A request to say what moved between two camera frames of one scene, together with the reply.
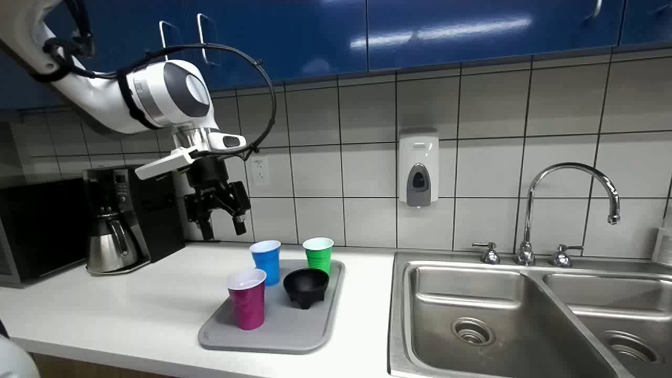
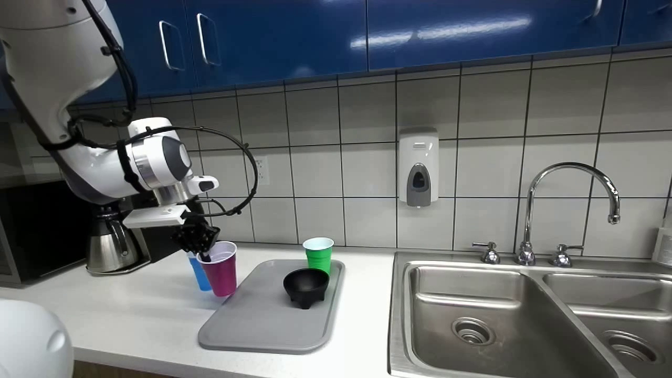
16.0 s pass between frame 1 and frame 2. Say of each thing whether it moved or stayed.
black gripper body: moved
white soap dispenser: stayed
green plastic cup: stayed
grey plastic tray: stayed
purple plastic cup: moved
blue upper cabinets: stayed
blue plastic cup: moved
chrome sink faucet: stayed
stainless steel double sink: stayed
